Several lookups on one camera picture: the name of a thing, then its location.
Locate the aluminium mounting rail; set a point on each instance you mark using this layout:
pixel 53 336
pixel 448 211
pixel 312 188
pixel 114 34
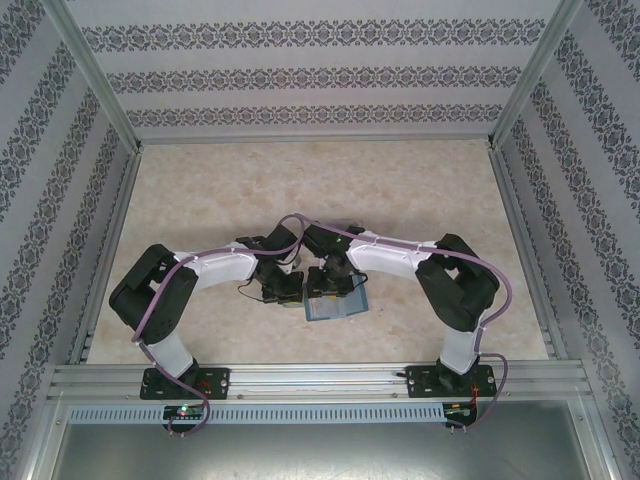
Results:
pixel 320 380

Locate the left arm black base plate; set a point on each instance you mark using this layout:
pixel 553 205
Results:
pixel 220 387

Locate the blue card holder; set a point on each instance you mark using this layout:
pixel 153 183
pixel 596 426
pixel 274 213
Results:
pixel 357 302

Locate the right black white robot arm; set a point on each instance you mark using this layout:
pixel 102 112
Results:
pixel 390 255

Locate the aluminium frame post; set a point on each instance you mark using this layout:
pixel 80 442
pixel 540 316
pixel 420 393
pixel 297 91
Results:
pixel 91 70
pixel 536 70

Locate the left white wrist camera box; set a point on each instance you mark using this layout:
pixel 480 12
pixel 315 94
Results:
pixel 295 262

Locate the aluminium side rail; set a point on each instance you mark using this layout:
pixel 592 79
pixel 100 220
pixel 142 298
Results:
pixel 518 225
pixel 113 240

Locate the clear acrylic card stand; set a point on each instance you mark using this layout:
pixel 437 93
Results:
pixel 357 227

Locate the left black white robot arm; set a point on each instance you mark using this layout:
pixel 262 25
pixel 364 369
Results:
pixel 220 267

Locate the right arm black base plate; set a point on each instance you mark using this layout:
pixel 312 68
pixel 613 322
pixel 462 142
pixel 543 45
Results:
pixel 420 385

